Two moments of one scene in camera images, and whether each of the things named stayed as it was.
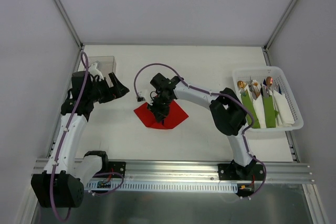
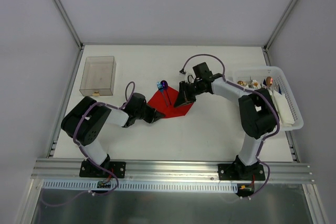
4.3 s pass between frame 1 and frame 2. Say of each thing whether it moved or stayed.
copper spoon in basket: stayed
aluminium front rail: stayed
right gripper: moved
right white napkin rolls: stayed
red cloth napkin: moved
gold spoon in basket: stayed
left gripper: moved
